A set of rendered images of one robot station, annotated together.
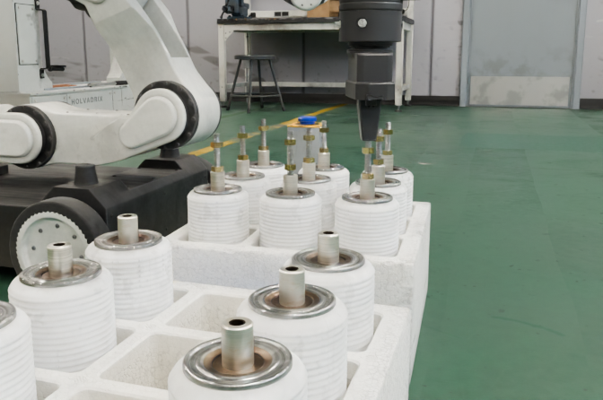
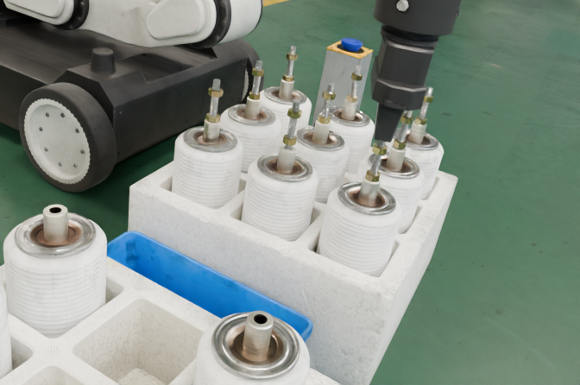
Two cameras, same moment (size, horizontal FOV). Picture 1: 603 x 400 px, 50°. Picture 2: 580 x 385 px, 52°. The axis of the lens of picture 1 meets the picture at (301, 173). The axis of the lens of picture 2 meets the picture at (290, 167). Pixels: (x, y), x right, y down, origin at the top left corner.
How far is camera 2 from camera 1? 32 cm
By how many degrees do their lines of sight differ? 18
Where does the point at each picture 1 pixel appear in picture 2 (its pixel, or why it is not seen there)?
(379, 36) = (419, 27)
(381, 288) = (352, 309)
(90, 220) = (92, 119)
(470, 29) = not seen: outside the picture
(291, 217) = (275, 200)
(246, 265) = (217, 238)
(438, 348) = (410, 352)
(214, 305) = (149, 311)
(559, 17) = not seen: outside the picture
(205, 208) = (189, 163)
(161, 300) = (80, 310)
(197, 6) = not seen: outside the picture
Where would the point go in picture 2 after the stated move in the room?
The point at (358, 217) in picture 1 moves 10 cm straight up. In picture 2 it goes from (347, 225) to (364, 153)
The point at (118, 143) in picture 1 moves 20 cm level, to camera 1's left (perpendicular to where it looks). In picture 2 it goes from (145, 28) to (49, 8)
